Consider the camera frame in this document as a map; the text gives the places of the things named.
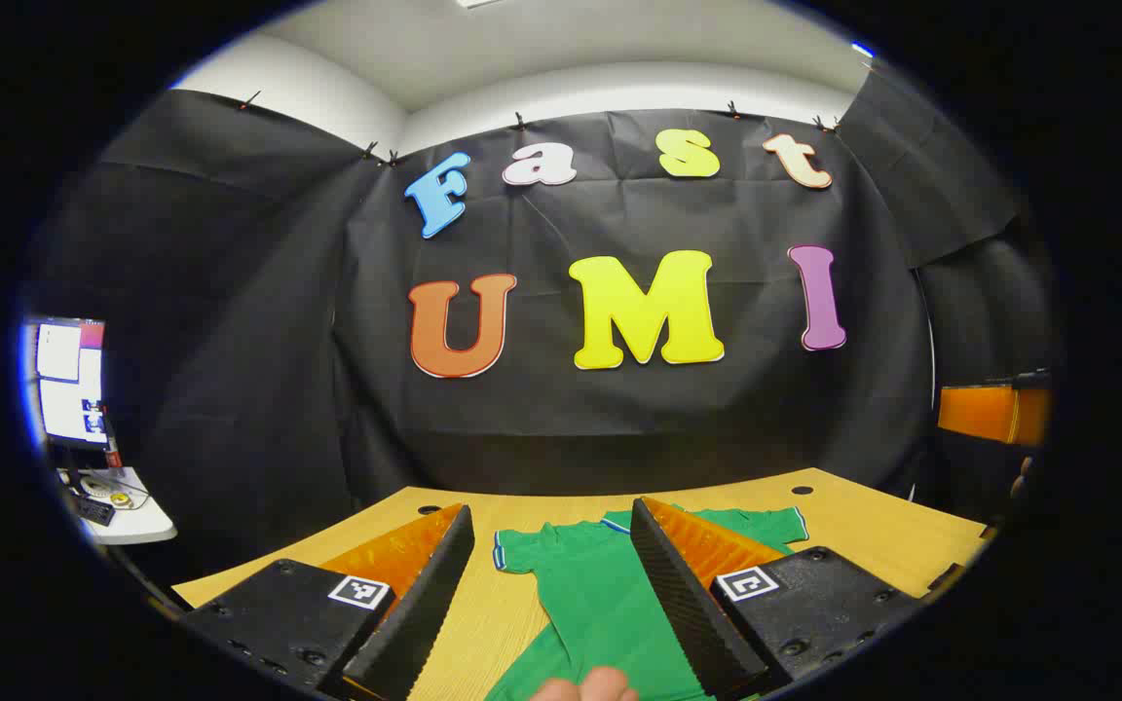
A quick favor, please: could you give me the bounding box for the white side table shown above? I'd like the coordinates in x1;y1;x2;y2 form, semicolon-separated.
56;465;178;546

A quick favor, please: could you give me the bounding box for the black backdrop cloth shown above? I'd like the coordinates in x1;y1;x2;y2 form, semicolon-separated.
30;73;1059;575

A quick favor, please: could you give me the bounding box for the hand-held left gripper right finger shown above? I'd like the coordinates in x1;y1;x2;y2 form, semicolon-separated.
627;496;924;701

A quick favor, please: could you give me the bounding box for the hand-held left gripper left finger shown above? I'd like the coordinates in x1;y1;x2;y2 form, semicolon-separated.
176;503;476;701

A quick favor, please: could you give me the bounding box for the green T-shirt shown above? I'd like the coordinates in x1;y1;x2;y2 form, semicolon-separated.
483;503;810;701

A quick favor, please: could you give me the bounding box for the computer monitor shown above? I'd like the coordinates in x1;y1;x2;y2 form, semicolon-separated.
23;316;109;451

